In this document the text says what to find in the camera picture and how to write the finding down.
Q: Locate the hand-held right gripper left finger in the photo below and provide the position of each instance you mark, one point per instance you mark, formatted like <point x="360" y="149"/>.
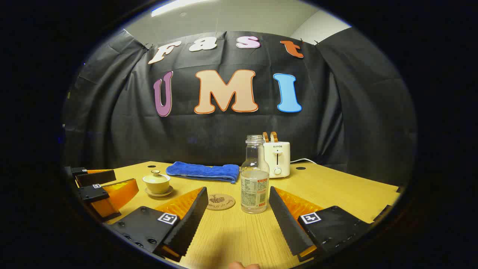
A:
<point x="190" y="224"/>

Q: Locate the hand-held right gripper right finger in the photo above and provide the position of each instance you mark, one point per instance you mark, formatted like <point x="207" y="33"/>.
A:
<point x="287" y="224"/>

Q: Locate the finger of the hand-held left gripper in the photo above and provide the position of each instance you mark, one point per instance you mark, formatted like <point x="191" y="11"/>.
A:
<point x="119" y="192"/>
<point x="97" y="178"/>

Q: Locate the round cork coaster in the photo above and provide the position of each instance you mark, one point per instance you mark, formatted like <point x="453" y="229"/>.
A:
<point x="220" y="202"/>

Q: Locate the cream teacup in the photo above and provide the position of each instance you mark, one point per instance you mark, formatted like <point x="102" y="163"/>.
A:
<point x="157" y="188"/>

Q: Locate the cream teacup lid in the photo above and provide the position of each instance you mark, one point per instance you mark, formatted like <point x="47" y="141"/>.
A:
<point x="156" y="177"/>

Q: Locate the clear glass water bottle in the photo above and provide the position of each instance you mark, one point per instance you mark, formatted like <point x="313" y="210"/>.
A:
<point x="254" y="194"/>

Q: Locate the cream saucer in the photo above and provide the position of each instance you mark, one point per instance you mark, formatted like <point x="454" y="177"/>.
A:
<point x="167" y="193"/>

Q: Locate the blue folded towel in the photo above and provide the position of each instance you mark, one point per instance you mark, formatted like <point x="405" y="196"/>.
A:
<point x="203" y="172"/>

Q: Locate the white toaster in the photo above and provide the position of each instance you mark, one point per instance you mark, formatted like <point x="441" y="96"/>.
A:
<point x="280" y="160"/>

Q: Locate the bread slice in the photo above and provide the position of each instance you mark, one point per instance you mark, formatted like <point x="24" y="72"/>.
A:
<point x="274" y="136"/>
<point x="266" y="137"/>

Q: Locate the black backdrop cloth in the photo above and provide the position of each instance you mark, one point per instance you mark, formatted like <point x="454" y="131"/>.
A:
<point x="224" y="130"/>

